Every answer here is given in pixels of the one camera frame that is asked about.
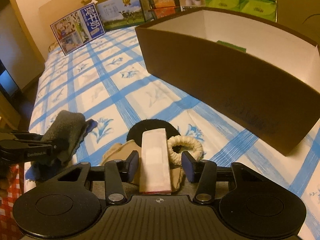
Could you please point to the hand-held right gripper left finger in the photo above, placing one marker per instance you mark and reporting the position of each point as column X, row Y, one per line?
column 133, row 166

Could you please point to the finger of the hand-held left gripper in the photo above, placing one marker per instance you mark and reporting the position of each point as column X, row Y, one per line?
column 27, row 136
column 25, row 145

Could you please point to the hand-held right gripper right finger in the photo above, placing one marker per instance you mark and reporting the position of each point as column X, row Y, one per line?
column 187, row 167

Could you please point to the white and pink packet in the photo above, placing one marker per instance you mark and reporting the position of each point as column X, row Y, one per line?
column 155, row 160

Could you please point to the black round puff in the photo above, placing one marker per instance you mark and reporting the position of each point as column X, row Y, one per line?
column 135, row 132

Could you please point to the grey and blue cloth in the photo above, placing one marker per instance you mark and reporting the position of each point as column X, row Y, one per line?
column 65, row 130

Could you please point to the brown cardboard box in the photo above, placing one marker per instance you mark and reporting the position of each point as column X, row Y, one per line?
column 225, row 80

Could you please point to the green and yellow sponge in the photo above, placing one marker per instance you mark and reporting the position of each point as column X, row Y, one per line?
column 230, row 45

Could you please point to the person's left hand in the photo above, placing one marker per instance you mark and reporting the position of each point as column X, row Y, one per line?
column 3, row 182

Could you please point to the beige stocking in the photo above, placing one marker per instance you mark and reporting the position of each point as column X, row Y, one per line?
column 117, row 152

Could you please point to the white hair scrunchie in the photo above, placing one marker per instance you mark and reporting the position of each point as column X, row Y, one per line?
column 195, row 145

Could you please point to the red checked cloth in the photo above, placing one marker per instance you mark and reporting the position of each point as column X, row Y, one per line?
column 10, row 217

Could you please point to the blue checked bed sheet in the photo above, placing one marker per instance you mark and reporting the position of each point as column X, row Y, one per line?
column 100, row 80

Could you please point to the small yellow packet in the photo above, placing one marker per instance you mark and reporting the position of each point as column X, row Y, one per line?
column 54, row 47

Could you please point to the blue milk carton box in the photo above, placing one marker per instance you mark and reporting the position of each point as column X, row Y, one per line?
column 75, row 30

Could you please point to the green milk carton box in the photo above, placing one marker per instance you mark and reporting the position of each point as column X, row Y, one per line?
column 120, row 12

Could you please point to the orange gift box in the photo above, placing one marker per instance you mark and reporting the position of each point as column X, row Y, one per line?
column 165, row 13
column 163, row 0

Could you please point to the large cardboard box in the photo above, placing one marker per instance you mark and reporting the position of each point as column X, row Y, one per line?
column 300, row 5

